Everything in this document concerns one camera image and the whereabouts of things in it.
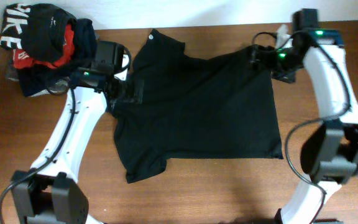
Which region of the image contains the black Nike shirt on pile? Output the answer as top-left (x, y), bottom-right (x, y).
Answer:
top-left (0, 3), bottom-right (76, 63)

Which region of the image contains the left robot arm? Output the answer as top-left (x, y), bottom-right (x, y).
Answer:
top-left (0, 40), bottom-right (144, 224)

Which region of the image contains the grey shirt under pile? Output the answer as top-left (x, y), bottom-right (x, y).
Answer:
top-left (5, 59), bottom-right (68, 97)

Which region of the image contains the red shirt in pile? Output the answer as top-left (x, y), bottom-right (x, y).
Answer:
top-left (13, 24), bottom-right (75, 69)

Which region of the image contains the navy blue shirt in pile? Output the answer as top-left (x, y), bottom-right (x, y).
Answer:
top-left (17, 18), bottom-right (103, 98)

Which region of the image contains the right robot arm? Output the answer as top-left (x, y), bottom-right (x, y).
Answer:
top-left (249, 8), bottom-right (358, 224)

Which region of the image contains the black t-shirt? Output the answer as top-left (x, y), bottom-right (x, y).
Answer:
top-left (112, 29), bottom-right (283, 184)

